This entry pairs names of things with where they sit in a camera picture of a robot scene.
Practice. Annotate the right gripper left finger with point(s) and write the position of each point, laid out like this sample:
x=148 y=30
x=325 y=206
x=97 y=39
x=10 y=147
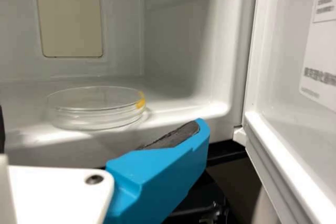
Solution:
x=1 y=129

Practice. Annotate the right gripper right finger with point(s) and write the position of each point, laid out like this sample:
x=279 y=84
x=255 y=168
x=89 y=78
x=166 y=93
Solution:
x=157 y=176

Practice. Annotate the petri dish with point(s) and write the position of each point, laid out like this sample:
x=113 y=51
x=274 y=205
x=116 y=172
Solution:
x=78 y=120

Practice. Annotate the white incubator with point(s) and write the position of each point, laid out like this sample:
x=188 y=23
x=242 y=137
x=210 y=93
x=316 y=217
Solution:
x=170 y=51

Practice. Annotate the incubator door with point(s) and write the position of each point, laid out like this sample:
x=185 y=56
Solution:
x=288 y=103

